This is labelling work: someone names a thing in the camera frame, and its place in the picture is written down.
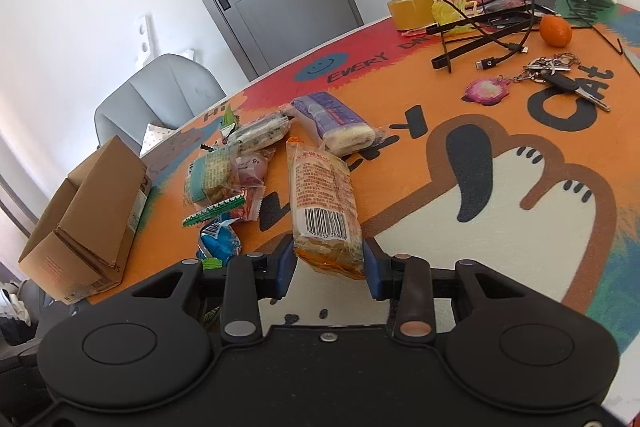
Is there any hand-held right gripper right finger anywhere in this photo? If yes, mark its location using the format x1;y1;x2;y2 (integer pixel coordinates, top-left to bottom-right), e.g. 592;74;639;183
363;237;532;345

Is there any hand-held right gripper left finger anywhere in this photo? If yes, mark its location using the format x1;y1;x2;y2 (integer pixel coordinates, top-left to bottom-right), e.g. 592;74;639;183
117;234;298;345

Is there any orange barcode snack packet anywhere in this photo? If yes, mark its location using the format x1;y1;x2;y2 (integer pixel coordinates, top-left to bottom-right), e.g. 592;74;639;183
286;136;366;281

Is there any pink snack packet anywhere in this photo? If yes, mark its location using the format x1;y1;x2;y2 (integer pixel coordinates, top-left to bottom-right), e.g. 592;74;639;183
234;149;277;188

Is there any brown cardboard box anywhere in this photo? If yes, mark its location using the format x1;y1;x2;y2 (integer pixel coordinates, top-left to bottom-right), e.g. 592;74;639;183
18;135;153;306

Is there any blue snack packet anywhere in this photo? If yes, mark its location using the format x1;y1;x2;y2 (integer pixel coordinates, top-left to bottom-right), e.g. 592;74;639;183
195;214;243;266

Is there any small red snack packet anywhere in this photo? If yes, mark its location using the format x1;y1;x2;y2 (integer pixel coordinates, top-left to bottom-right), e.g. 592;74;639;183
233;186;267;222

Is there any green zigzag snack packet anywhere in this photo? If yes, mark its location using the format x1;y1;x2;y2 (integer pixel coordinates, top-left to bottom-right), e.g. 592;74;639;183
181;194;247;229

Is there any colourful printed table mat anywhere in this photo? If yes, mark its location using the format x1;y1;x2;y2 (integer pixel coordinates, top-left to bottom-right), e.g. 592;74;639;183
82;1;640;354

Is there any clear packet teal label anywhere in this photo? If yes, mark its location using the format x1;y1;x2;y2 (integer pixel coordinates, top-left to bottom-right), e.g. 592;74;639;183
184;145;242;208

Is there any black sesame cake packet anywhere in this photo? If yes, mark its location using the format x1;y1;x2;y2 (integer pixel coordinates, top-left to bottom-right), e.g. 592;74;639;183
222;114;292;156

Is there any purple bread packet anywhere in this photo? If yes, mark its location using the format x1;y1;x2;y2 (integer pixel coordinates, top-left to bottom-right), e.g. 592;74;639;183
280;91;387;158

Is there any small green white packet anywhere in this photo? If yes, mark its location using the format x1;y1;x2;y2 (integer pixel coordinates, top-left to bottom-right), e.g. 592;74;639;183
219;106;242;134

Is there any white spotted cushion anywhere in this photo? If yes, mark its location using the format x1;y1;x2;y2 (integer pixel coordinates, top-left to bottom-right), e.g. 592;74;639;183
139;122;177;158

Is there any grey upholstered chair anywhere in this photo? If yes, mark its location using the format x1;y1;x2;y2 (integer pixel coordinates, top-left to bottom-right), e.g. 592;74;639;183
94;53;226;152

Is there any yellow tape roll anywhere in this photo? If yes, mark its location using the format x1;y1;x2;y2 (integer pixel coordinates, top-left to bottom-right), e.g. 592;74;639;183
387;0;435;32

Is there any bunch of keys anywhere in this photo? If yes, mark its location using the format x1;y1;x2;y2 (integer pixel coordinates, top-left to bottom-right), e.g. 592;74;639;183
515;52;612;112

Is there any orange tangerine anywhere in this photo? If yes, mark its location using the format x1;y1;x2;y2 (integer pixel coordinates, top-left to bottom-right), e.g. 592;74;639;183
538;15;573;47

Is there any pink keychain charm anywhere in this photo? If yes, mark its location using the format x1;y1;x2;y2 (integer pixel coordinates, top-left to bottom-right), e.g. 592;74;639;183
462;76;511;104

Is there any black usb cable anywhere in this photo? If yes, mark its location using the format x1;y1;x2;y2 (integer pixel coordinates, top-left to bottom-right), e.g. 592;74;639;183
474;0;583;72

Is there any black wire stand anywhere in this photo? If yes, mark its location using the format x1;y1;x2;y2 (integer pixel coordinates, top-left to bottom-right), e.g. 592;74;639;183
425;4;542;72

